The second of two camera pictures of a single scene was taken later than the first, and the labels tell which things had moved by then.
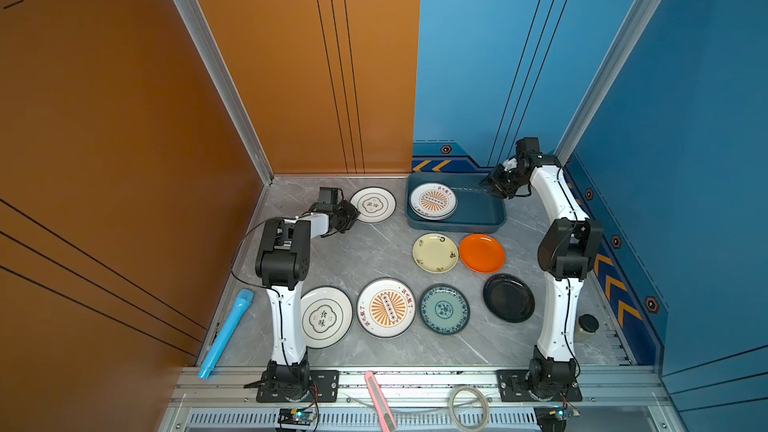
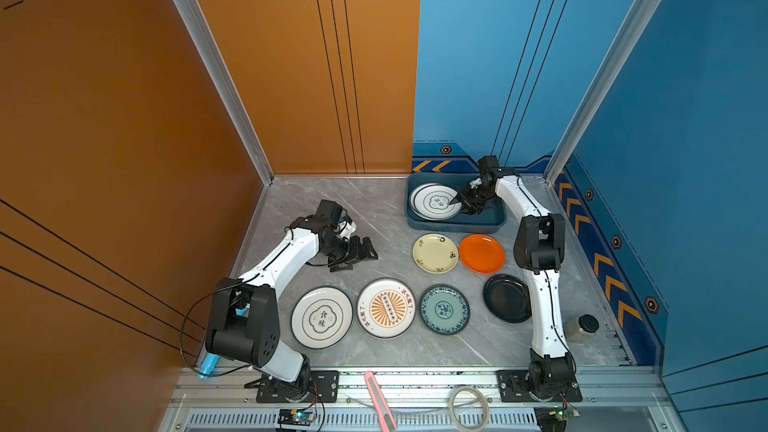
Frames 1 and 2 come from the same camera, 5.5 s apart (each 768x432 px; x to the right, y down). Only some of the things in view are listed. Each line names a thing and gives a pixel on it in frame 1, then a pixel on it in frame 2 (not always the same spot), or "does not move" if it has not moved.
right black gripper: x=494 y=181 -> x=463 y=198
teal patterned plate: x=444 y=309 does not move
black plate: x=509 y=298 does not move
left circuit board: x=299 y=416 does not move
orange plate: x=481 y=253 does not move
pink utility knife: x=385 y=412 does not move
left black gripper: x=352 y=213 -> x=355 y=255
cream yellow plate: x=435 y=252 does not move
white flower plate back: x=374 y=203 -> x=431 y=201
